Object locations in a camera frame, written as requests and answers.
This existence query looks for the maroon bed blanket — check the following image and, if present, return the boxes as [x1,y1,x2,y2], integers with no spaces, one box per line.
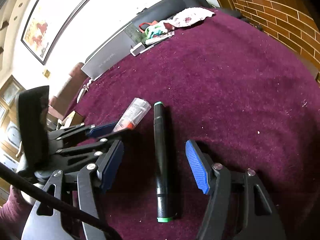
[69,11,319,239]

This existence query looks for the black marker green caps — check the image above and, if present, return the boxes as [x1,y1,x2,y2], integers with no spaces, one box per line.
[153,101,173,223]

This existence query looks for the grey rectangular gift box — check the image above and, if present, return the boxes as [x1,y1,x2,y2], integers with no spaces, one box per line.
[81,22,143,80]

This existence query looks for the maroon sleeve forearm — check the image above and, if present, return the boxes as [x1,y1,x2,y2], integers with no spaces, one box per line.
[0,185,32,239]

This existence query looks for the clear tube red contents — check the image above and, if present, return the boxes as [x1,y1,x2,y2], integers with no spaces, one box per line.
[113,98,151,132]

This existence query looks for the framed horse painting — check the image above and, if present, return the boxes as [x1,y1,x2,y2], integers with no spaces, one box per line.
[21,0,89,65]

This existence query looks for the green cloth item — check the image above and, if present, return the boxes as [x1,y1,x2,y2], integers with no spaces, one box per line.
[144,22,170,40]

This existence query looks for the black leather headboard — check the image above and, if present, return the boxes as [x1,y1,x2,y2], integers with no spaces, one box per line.
[130,0,243,30]

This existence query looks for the black cable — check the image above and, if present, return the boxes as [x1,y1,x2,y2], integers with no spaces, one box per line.
[0,162,123,240]

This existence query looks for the wooden glass cabinet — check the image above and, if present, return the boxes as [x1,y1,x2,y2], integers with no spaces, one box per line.
[0,74,26,201]

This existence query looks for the white small box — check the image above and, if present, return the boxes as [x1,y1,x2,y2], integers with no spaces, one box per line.
[130,42,145,56]

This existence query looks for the white patterned key case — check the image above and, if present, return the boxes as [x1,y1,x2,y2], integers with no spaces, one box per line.
[76,85,88,103]

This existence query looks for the cardboard tray box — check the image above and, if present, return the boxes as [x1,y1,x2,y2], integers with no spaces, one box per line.
[60,111,84,129]

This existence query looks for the brown padded chair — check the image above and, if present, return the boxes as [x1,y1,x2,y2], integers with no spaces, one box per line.
[48,62,87,120]

